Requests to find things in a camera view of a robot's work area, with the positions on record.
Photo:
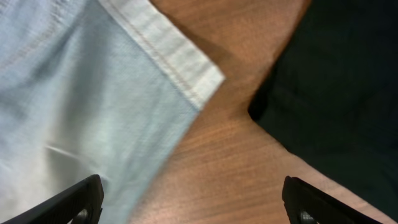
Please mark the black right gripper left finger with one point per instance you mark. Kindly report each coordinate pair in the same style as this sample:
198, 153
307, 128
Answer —
79, 204

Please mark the black garment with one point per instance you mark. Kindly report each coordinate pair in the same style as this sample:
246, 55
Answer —
331, 96

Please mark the light blue denim shorts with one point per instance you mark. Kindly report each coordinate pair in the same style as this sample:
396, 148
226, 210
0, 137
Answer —
93, 87

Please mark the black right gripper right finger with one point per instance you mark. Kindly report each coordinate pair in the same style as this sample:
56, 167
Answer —
305, 204

